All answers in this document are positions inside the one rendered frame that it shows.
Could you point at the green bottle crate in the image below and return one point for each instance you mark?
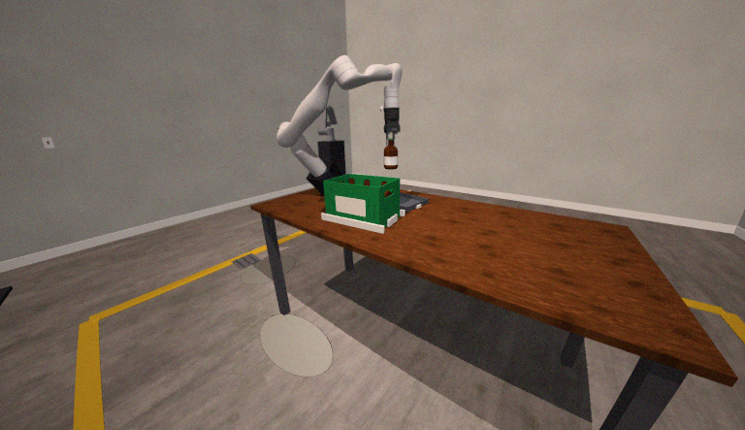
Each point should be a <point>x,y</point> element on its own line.
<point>362,202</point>

